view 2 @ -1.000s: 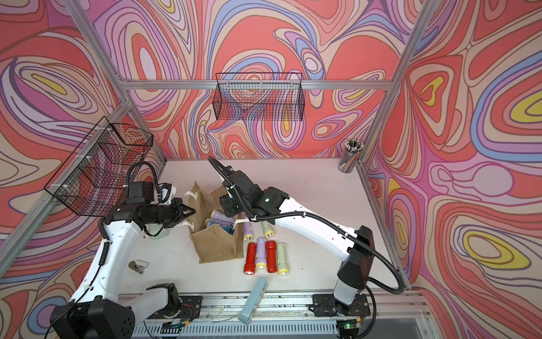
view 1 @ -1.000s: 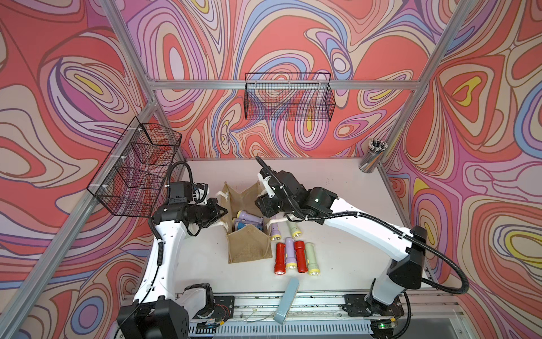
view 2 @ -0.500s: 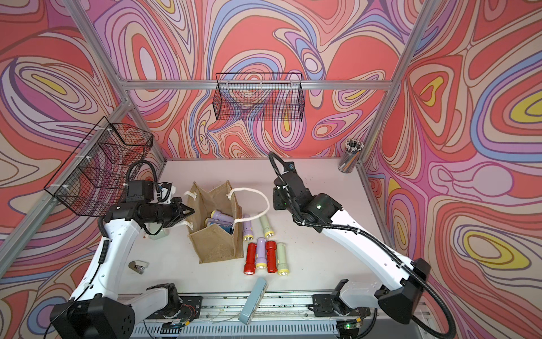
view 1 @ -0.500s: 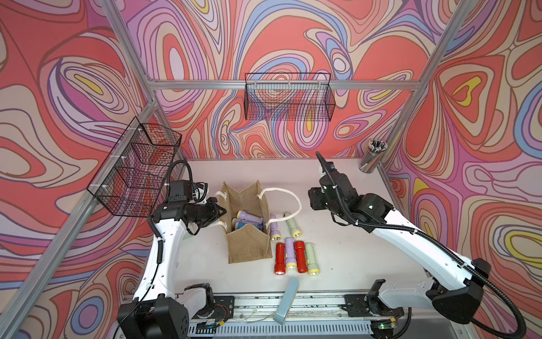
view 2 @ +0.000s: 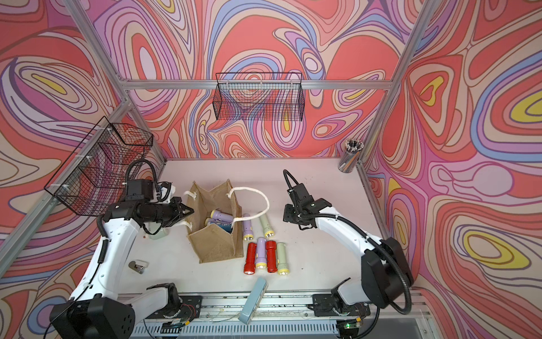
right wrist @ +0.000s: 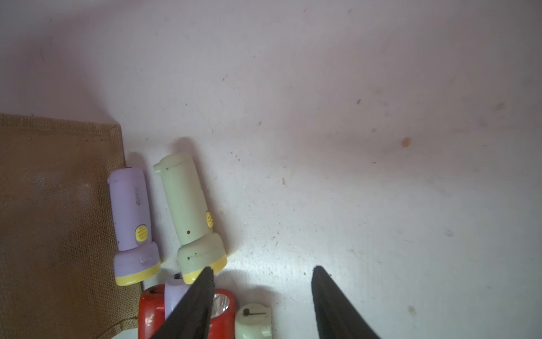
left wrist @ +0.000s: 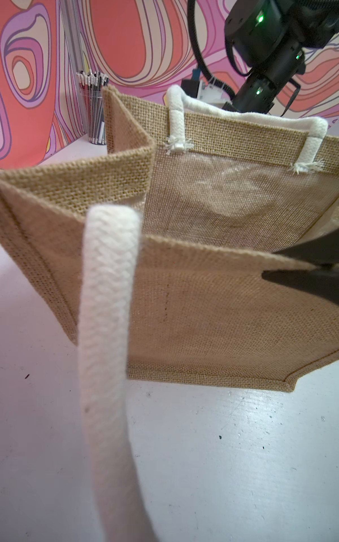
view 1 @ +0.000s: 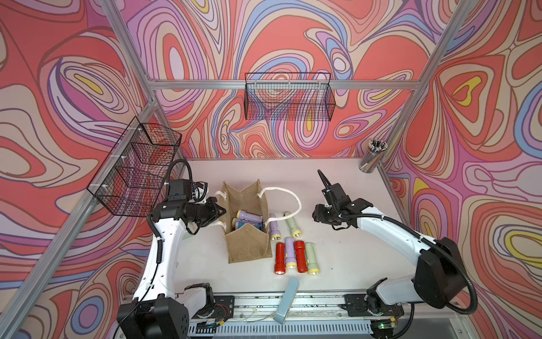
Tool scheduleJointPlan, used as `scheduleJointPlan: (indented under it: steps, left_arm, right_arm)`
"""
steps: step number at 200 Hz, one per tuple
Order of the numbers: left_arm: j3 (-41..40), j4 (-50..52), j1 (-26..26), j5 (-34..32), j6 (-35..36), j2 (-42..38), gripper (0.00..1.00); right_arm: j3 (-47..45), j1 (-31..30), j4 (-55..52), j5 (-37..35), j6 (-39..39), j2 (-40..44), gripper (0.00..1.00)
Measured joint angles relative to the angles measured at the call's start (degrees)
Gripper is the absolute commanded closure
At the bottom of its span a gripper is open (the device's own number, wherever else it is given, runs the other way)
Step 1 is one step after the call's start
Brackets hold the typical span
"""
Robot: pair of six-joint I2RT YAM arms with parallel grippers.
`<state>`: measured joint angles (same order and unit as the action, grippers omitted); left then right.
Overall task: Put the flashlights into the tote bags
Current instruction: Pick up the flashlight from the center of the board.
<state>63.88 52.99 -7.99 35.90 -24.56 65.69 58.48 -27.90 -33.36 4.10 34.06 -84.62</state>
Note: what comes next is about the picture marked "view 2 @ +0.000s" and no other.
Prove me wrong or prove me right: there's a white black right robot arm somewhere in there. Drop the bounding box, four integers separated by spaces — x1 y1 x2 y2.
283 169 414 315

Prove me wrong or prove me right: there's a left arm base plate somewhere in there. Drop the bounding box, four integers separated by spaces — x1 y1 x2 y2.
162 295 203 320

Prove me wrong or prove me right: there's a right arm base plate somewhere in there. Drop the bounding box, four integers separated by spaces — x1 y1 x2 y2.
307 293 371 319

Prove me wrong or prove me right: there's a black wire basket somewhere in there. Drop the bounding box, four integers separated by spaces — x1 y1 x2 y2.
213 71 305 121
44 117 154 217

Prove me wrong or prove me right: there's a red flashlight lower left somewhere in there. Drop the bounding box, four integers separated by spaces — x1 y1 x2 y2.
244 242 257 275

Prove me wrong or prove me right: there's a red flashlight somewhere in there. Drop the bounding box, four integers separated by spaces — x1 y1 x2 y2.
244 242 257 275
265 240 278 273

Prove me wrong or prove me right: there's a purple flashlight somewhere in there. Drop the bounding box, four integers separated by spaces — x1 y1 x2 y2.
242 220 254 242
210 210 234 224
255 237 268 269

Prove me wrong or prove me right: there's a brown burlap tote bag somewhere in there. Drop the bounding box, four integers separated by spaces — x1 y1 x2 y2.
184 180 270 264

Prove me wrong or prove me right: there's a black wire basket back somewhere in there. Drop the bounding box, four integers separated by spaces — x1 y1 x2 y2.
213 71 305 121

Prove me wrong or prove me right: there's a green flashlight row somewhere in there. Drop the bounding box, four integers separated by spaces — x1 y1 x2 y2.
277 243 289 275
259 214 275 239

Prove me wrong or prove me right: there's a pale green small object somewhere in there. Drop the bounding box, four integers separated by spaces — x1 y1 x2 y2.
148 228 169 240

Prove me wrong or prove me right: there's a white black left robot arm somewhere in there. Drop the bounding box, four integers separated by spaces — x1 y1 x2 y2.
49 160 194 338

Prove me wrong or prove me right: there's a grey blue rectangular block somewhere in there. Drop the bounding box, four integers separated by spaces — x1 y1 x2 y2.
238 278 268 325

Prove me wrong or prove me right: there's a small grey metal object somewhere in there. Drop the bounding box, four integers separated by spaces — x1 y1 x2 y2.
128 260 148 274

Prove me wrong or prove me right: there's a black wire basket left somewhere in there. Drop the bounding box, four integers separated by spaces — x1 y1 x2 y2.
44 117 154 217

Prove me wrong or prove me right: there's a red flashlight lower middle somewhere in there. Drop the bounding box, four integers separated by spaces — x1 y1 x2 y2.
265 240 278 273

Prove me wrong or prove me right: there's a blue flashlight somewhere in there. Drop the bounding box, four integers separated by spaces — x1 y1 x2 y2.
207 221 233 234

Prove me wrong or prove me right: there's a silver metal pen cup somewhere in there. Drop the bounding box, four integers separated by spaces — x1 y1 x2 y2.
338 139 364 173

